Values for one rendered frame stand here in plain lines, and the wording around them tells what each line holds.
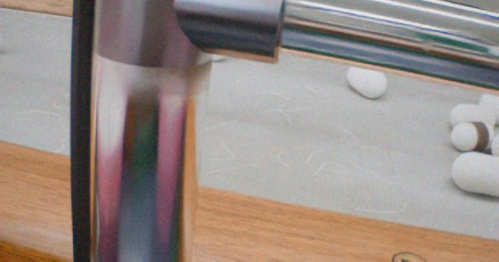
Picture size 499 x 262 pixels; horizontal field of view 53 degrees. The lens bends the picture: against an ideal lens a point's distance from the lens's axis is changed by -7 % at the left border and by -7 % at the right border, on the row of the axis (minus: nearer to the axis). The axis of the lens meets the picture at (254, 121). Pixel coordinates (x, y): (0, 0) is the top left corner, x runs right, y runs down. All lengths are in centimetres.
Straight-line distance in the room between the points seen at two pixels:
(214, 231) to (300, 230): 3
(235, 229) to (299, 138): 14
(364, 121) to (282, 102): 5
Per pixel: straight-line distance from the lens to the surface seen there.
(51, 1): 56
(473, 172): 27
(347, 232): 17
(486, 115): 37
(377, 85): 38
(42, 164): 20
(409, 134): 34
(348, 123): 34
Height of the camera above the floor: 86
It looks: 22 degrees down
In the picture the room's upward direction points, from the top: 8 degrees clockwise
